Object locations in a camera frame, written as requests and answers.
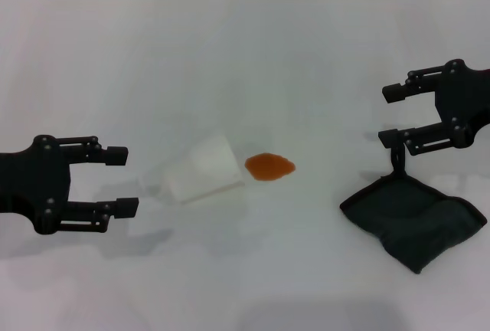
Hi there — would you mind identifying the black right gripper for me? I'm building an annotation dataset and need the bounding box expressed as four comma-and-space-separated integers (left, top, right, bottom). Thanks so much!
377, 59, 490, 156

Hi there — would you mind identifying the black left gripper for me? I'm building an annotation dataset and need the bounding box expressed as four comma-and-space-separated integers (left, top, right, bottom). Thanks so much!
0, 135, 139, 235

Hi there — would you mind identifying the white paper cup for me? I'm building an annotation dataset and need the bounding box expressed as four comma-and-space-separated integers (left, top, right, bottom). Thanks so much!
136, 134, 247, 206

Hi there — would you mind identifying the dark blue rag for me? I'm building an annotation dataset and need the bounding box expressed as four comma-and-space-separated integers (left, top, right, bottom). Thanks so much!
339, 143, 488, 275

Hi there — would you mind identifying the brown water stain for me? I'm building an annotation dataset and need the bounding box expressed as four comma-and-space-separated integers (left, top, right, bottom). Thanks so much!
244, 153, 297, 183

